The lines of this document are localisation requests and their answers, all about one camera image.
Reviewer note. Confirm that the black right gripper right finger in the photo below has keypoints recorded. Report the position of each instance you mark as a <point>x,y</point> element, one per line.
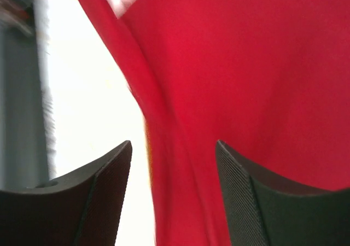
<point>265,208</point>

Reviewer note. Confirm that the red t shirt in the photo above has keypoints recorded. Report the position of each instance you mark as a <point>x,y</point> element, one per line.
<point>270,78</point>

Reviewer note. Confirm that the floral tablecloth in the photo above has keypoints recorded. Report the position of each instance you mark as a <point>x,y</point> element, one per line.
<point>93,109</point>

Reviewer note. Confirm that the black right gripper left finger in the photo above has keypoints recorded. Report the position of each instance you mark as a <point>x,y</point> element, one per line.
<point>82,207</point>

